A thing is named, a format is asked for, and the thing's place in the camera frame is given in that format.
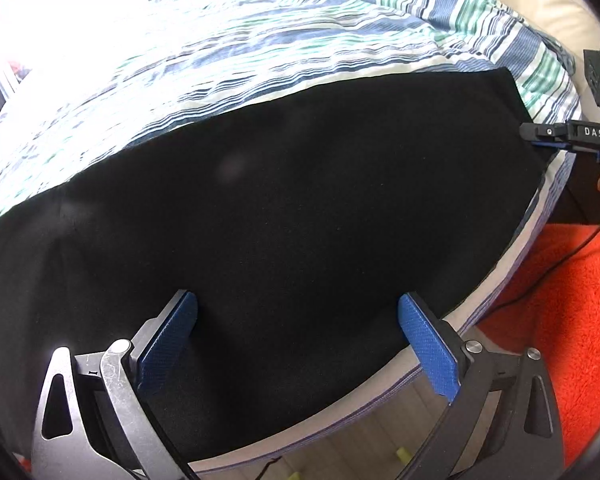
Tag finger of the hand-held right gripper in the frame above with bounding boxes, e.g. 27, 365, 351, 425
519, 120, 578, 152

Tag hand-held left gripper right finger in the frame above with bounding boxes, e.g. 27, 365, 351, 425
397, 292, 566, 480

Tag orange fluffy blanket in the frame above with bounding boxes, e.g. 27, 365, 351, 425
472, 220, 600, 471

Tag striped bed cover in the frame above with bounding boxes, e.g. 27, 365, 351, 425
0, 0, 581, 468

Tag black pants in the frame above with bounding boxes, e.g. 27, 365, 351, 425
0, 67, 556, 467

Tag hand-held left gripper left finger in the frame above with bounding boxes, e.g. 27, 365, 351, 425
30, 290, 198, 480

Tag bright window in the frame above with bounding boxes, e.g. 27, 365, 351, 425
0, 0, 152, 66

